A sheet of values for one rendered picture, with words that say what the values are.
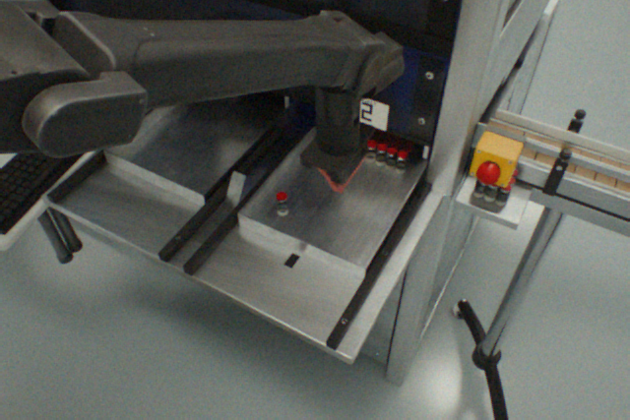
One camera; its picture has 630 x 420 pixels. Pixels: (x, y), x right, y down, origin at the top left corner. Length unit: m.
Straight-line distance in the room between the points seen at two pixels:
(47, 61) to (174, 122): 0.97
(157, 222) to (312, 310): 0.35
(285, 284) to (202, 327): 1.03
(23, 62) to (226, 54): 0.16
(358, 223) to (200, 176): 0.34
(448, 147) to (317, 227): 0.28
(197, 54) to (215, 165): 0.77
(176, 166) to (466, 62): 0.61
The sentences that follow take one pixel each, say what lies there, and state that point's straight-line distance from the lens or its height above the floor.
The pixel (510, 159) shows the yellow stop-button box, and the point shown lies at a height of 1.03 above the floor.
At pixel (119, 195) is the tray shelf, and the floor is 0.88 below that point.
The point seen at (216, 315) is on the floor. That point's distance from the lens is 1.98.
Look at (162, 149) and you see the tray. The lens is 1.23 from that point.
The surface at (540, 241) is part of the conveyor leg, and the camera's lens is 1.34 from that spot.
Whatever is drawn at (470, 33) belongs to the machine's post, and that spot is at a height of 1.23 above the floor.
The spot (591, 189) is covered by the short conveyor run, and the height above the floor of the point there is 0.93.
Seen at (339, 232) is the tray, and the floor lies 0.88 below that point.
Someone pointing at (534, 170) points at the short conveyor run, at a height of 0.92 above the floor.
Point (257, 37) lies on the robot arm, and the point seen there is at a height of 1.44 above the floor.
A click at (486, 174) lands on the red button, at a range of 1.00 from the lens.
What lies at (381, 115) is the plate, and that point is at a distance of 1.06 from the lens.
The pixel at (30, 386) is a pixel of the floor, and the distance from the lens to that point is 2.05.
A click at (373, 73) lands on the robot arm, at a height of 1.32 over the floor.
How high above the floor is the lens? 1.68
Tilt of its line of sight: 47 degrees down
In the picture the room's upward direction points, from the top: straight up
